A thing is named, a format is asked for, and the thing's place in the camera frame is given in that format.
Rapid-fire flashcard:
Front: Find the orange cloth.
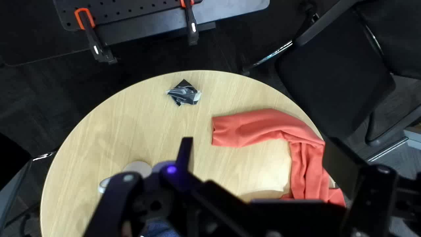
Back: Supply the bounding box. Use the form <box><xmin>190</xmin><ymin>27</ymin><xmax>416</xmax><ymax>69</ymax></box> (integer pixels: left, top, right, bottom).
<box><xmin>212</xmin><ymin>108</ymin><xmax>346</xmax><ymax>207</ymax></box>

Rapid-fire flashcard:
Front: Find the white ceramic mug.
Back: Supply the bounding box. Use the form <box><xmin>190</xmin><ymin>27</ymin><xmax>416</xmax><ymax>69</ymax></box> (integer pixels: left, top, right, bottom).
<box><xmin>97</xmin><ymin>161</ymin><xmax>153</xmax><ymax>195</ymax></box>

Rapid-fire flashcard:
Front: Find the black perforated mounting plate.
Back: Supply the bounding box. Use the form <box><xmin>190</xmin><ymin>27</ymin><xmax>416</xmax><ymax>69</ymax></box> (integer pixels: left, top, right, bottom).
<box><xmin>53</xmin><ymin>0</ymin><xmax>271</xmax><ymax>45</ymax></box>

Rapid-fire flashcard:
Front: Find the small black binder clip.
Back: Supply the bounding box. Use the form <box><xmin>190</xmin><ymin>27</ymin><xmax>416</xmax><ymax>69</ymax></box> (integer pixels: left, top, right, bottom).
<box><xmin>167</xmin><ymin>80</ymin><xmax>201</xmax><ymax>107</ymax></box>

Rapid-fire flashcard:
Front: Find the orange black clamp front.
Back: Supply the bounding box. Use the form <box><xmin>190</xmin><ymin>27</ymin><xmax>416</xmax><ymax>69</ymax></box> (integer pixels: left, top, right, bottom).
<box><xmin>74</xmin><ymin>8</ymin><xmax>117</xmax><ymax>65</ymax></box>

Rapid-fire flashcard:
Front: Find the black office chair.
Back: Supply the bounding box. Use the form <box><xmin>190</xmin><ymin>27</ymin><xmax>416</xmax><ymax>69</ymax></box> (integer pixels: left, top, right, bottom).
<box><xmin>243</xmin><ymin>0</ymin><xmax>421</xmax><ymax>140</ymax></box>

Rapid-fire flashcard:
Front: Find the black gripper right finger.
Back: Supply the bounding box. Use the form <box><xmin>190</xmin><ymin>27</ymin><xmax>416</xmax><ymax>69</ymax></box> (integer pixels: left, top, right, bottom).
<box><xmin>324</xmin><ymin>137</ymin><xmax>366</xmax><ymax>198</ymax></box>

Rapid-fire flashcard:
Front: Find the orange black clamp rear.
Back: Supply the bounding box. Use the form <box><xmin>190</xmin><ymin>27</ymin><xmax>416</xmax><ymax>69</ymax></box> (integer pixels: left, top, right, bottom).
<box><xmin>179</xmin><ymin>0</ymin><xmax>199</xmax><ymax>47</ymax></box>

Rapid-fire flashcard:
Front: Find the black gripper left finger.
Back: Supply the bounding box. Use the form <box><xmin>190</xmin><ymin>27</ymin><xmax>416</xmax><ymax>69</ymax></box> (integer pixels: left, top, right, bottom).
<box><xmin>176</xmin><ymin>137</ymin><xmax>193</xmax><ymax>172</ymax></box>

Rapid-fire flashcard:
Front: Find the orange black clamp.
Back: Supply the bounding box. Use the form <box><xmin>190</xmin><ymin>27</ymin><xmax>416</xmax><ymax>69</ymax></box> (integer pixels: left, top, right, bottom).
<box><xmin>179</xmin><ymin>0</ymin><xmax>199</xmax><ymax>47</ymax></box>
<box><xmin>74</xmin><ymin>8</ymin><xmax>117</xmax><ymax>65</ymax></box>

